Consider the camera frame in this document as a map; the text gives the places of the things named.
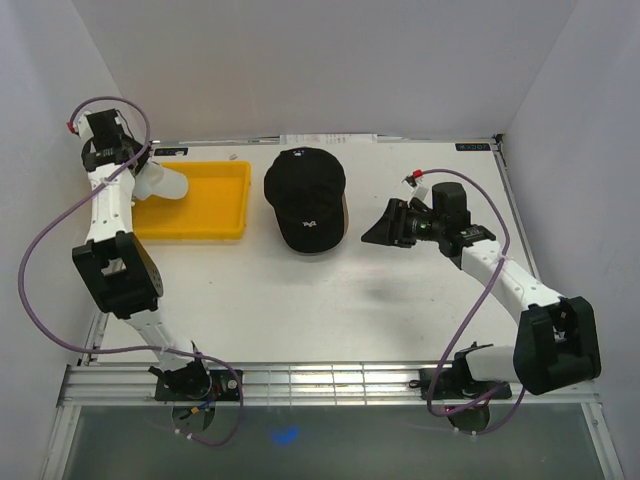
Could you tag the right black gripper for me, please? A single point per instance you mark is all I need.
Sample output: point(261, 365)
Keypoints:
point(390, 229)

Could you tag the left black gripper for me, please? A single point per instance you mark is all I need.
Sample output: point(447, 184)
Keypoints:
point(142, 159)

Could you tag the white cap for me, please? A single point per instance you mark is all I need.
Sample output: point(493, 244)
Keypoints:
point(156, 180)

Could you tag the beige baseball cap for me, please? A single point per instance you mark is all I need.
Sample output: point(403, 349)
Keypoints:
point(326, 234)

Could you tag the plain black cap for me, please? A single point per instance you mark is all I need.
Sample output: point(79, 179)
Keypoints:
point(303, 184)

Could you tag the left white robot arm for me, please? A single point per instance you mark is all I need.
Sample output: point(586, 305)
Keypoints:
point(119, 273)

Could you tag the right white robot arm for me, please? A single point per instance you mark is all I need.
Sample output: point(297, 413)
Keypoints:
point(556, 343)

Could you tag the yellow plastic tray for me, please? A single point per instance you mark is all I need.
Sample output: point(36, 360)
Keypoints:
point(214, 208)

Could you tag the black logo plate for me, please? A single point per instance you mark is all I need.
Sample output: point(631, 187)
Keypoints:
point(472, 147)

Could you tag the white paper label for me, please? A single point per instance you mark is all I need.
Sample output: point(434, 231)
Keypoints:
point(327, 139)

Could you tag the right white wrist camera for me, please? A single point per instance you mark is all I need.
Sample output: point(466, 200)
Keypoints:
point(415, 182)

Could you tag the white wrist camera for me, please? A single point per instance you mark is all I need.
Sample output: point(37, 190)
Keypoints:
point(415, 182)
point(88, 123)

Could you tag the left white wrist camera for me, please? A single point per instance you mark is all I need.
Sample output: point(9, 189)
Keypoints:
point(88, 123)

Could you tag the aluminium front rail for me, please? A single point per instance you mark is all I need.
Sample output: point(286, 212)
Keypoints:
point(269, 385)

